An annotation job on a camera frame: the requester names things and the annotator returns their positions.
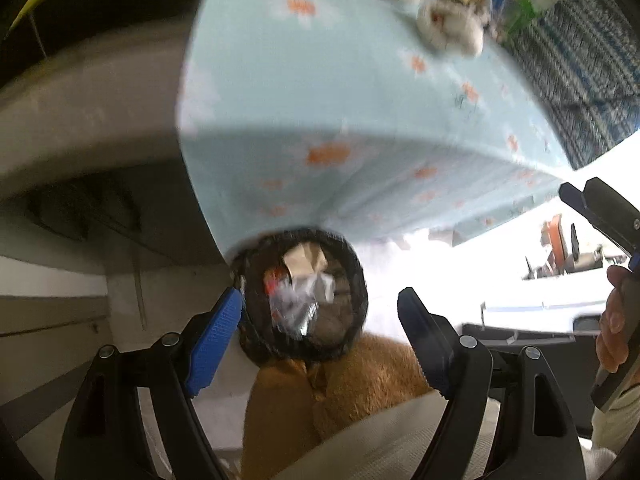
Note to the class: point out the brown plush toy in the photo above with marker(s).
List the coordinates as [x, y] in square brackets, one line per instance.
[290, 410]

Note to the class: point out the person's right forearm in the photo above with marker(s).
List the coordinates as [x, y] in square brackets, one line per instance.
[620, 435]

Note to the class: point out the person's cream shirt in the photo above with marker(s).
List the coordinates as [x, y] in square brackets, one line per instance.
[390, 440]

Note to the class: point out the person's right hand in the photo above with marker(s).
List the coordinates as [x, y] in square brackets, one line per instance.
[612, 340]

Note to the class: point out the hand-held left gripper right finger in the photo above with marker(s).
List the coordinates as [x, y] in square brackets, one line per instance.
[425, 340]

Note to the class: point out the trash bin with black bag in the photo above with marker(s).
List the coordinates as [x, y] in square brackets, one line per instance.
[345, 330]

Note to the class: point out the blue patterned curtain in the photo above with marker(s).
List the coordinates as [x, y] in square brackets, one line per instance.
[585, 70]

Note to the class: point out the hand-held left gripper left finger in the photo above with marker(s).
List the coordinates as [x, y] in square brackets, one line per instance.
[212, 345]

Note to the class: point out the green plastic bag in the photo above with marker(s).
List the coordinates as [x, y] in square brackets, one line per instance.
[522, 10]

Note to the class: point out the blue daisy print tablecloth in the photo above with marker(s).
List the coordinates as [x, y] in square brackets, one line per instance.
[325, 85]

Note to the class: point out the red snack wrapper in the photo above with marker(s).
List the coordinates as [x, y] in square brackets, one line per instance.
[274, 280]

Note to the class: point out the kitchen counter cabinet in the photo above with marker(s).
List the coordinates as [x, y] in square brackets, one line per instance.
[75, 110]

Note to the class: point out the silver foil wrapper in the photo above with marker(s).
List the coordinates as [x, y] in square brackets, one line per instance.
[295, 305]

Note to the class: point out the white plush toy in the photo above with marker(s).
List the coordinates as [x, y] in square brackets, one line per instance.
[450, 25]

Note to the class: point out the brown paper bag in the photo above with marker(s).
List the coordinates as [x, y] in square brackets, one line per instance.
[302, 260]

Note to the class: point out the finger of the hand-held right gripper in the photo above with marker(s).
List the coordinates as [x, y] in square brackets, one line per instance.
[617, 210]
[572, 195]

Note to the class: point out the orange and black object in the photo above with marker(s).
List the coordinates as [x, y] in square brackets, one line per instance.
[552, 237]

